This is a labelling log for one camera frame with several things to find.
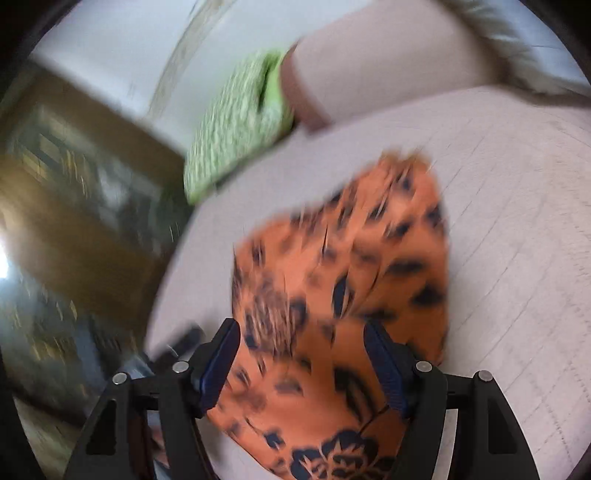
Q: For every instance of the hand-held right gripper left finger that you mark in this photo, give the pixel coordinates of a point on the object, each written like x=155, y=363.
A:
x=221, y=364

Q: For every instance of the beige quilted sofa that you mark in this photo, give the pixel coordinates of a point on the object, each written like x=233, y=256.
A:
x=508, y=207

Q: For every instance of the green patterned pillow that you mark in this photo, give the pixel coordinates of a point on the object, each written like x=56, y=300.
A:
x=231, y=138

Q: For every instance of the grey cushion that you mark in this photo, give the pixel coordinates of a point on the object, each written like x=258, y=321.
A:
x=508, y=41

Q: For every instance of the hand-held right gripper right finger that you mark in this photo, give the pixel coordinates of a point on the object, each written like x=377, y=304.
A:
x=388, y=374

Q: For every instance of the orange black-print garment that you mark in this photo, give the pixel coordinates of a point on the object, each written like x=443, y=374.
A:
x=323, y=277

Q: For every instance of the brown wooden cabinet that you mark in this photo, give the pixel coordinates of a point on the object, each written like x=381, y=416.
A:
x=92, y=221

